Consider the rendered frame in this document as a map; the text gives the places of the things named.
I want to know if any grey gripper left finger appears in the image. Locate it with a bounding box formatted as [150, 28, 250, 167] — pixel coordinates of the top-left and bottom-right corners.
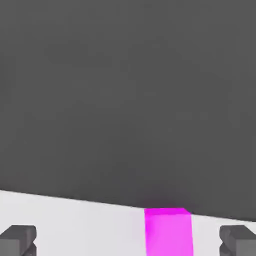
[0, 224, 38, 256]

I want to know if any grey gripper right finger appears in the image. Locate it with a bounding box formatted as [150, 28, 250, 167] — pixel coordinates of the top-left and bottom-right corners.
[219, 224, 256, 256]

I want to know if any large magenta box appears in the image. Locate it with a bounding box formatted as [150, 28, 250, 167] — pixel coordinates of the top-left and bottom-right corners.
[143, 207, 195, 256]

